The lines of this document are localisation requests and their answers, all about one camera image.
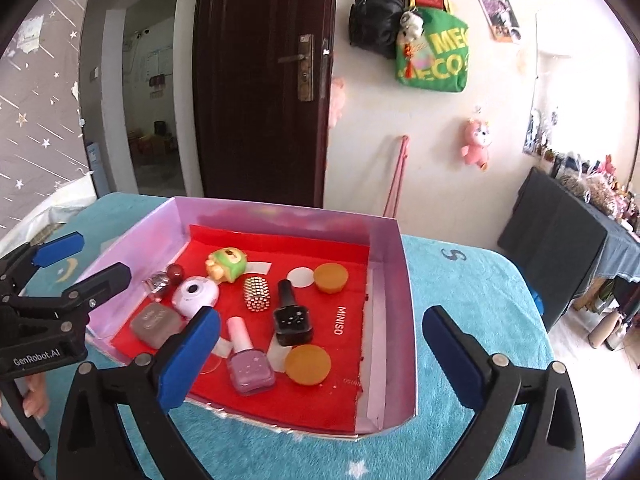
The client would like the pink plush behind door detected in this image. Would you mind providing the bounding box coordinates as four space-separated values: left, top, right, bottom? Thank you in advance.
330 77 347 126

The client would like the green tote bag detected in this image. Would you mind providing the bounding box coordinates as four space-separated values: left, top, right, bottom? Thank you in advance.
395 7 471 94

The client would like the white plastic sheet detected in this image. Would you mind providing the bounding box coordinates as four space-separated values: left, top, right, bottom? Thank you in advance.
0 172 96 241

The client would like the dark cloth covered table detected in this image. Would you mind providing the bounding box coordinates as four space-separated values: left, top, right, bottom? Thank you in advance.
497 167 640 331

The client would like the purple cardboard box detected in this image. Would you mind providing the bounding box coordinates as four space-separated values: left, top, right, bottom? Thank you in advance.
75 196 418 436

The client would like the green and yellow toy figure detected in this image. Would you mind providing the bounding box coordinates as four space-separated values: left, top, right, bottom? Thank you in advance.
205 247 249 285

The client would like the beige thermos flask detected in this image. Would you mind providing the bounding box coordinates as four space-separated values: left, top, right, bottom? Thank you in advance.
590 310 623 351

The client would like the person's left hand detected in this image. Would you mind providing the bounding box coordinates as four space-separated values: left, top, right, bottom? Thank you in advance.
22 375 51 418

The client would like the large amber round block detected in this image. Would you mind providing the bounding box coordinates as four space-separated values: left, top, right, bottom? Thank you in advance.
285 344 332 386

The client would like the dark red ball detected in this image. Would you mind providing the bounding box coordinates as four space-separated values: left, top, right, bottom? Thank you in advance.
145 263 187 303

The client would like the pink stick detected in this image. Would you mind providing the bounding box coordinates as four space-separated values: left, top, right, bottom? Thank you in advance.
384 135 411 216

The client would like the pink nail polish bottle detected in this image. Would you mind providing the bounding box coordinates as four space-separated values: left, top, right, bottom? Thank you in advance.
226 316 276 392

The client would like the red paper box liner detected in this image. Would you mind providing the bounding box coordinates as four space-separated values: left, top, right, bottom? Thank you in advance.
111 224 371 435

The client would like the black nail polish bottle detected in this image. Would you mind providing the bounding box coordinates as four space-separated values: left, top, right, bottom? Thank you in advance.
273 279 315 347

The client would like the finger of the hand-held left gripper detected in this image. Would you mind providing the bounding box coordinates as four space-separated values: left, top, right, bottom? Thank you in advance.
0 232 84 297
0 262 133 331

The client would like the teal moon print blanket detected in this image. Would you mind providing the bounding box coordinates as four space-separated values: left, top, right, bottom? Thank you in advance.
0 192 640 480

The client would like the dark brown wooden door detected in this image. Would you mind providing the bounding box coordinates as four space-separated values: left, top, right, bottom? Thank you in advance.
192 0 341 208

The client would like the wall mirror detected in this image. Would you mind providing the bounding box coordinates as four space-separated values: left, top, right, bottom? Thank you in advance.
522 10 591 161

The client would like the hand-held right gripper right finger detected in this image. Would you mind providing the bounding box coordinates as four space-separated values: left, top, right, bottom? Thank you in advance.
422 305 586 480

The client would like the wall photo print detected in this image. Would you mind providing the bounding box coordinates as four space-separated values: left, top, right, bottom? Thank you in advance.
477 0 521 43

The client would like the brass door handle plate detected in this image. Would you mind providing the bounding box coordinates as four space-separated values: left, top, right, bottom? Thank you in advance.
277 34 316 102

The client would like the white plush keychain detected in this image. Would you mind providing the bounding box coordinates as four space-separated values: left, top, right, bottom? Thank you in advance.
398 10 426 43

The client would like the pink round pocket device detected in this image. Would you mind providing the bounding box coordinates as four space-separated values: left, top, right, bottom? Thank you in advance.
171 276 220 318

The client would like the pink plush toy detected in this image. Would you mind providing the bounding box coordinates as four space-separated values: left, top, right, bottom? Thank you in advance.
461 117 493 170

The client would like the row of small table items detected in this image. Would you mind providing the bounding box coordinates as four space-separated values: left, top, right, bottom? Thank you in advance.
540 147 640 233

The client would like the gold studded cylinder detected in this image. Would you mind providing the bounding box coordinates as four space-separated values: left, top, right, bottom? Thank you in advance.
243 276 272 312

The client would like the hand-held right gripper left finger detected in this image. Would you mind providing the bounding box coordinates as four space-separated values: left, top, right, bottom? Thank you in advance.
56 306 221 480

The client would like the small amber round block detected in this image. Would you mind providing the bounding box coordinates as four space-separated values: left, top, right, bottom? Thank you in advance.
313 263 349 294

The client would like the brown earbud case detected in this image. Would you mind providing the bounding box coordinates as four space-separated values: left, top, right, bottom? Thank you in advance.
130 302 185 348

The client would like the red tassel charm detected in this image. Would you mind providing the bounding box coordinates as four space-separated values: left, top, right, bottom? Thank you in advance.
402 42 426 81

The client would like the black backpack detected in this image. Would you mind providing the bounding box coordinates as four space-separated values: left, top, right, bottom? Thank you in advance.
348 0 406 58

